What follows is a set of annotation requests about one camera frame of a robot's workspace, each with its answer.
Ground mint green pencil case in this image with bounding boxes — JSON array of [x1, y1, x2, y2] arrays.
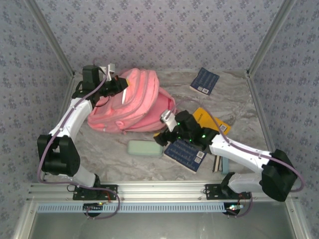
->
[[127, 140, 164, 157]]

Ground navy blue paperback book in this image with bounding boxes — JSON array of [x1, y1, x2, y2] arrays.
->
[[189, 67, 220, 97], [163, 139, 207, 174]]

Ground pink school backpack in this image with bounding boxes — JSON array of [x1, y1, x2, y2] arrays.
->
[[87, 68, 176, 134]]

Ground dark cover tan-paged book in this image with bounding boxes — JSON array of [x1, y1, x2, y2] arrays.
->
[[212, 154, 222, 173]]

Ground grey metal sheet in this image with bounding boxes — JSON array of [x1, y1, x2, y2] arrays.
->
[[14, 201, 309, 239]]

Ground small black controller board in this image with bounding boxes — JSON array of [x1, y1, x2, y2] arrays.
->
[[83, 203, 104, 212], [223, 203, 244, 215]]

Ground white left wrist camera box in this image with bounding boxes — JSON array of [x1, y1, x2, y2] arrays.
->
[[99, 63, 116, 81]]

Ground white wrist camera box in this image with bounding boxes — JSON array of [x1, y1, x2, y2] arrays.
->
[[159, 109, 177, 132], [99, 63, 116, 81]]

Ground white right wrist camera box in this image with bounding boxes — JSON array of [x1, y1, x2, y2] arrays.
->
[[159, 109, 177, 132]]

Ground aluminium side rail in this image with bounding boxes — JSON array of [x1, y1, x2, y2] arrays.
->
[[38, 74, 76, 182], [248, 74, 275, 152]]

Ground wide aluminium mounting rail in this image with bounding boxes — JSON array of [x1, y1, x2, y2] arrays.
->
[[26, 181, 299, 202]]

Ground aluminium frame post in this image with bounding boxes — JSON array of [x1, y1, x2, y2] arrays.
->
[[24, 0, 76, 78], [246, 0, 298, 77]]

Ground light blue slotted cable duct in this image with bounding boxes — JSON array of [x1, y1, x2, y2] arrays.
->
[[36, 202, 228, 214]]

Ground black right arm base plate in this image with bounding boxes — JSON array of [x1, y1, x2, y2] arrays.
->
[[204, 184, 251, 200]]

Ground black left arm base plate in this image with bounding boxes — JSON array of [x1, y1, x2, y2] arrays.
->
[[72, 184, 119, 201]]

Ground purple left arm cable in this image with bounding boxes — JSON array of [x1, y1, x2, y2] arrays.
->
[[36, 58, 121, 220]]

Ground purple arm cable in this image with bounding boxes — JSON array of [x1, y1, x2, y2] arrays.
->
[[165, 99, 305, 219], [36, 58, 121, 220]]

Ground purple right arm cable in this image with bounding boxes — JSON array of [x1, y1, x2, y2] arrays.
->
[[165, 99, 305, 219]]

